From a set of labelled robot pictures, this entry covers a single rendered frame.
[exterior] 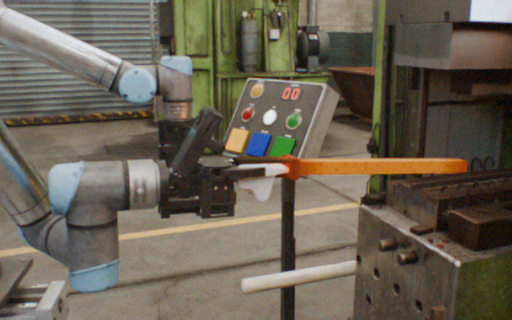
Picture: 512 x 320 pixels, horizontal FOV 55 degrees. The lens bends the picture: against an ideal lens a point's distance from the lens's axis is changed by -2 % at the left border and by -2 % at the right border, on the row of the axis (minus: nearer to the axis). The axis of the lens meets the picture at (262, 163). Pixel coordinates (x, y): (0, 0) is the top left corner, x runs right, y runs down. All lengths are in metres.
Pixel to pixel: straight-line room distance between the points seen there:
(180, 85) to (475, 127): 0.83
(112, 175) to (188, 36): 5.17
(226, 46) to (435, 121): 4.53
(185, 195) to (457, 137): 0.92
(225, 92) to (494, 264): 4.99
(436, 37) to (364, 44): 9.46
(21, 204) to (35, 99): 8.02
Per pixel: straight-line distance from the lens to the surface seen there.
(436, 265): 1.10
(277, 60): 6.04
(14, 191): 0.83
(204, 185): 0.76
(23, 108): 8.88
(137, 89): 1.09
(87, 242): 0.77
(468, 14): 1.08
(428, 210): 1.19
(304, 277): 1.57
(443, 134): 1.47
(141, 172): 0.75
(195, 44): 5.89
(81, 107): 8.87
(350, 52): 10.42
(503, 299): 1.18
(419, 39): 1.19
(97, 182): 0.74
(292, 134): 1.51
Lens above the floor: 1.33
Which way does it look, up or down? 14 degrees down
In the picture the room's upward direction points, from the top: straight up
